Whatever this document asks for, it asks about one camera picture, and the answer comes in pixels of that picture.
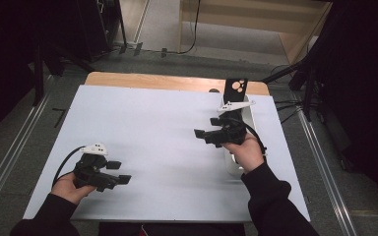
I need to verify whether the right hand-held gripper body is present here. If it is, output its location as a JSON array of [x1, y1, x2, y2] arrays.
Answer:
[[205, 99, 257, 148]]

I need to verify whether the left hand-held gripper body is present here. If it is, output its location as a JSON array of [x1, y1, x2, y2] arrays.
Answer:
[[73, 143, 121, 193]]

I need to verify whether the white rectangular container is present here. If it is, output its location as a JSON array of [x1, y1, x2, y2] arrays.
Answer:
[[220, 92, 262, 176]]

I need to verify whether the person's right hand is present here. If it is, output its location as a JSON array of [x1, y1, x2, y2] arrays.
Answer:
[[220, 132, 266, 175]]

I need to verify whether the person's left hand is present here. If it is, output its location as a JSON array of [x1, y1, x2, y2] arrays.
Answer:
[[50, 172, 96, 206]]

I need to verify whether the white board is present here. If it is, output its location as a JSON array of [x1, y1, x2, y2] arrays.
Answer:
[[23, 84, 311, 224]]

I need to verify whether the wooden table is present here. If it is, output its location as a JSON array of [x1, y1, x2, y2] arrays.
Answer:
[[84, 71, 271, 96]]

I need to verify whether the black tripod stand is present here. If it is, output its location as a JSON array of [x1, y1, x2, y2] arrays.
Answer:
[[260, 48, 329, 122]]

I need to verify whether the wooden shelf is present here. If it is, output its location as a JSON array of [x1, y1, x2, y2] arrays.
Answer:
[[176, 0, 333, 66]]

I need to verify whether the dark cabinet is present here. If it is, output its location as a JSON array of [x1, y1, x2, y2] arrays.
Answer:
[[75, 0, 129, 62]]

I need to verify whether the black curtain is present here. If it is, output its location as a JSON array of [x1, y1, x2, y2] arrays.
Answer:
[[308, 0, 378, 224], [0, 0, 80, 146]]

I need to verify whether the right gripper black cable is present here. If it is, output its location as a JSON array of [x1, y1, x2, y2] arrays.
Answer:
[[227, 117, 269, 158]]

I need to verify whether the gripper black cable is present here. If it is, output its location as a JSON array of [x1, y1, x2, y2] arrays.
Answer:
[[51, 146, 87, 188], [227, 117, 269, 158]]

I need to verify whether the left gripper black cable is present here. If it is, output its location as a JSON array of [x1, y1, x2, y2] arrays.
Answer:
[[51, 146, 87, 188]]

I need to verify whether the black floor cable bundle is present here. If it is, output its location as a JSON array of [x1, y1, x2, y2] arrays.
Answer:
[[274, 63, 304, 126]]

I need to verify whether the metal floor rail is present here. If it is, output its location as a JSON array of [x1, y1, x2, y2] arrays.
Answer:
[[0, 75, 55, 219], [293, 97, 358, 236]]

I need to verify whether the black hanging cable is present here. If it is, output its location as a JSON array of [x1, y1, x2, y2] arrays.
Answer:
[[176, 0, 202, 56]]

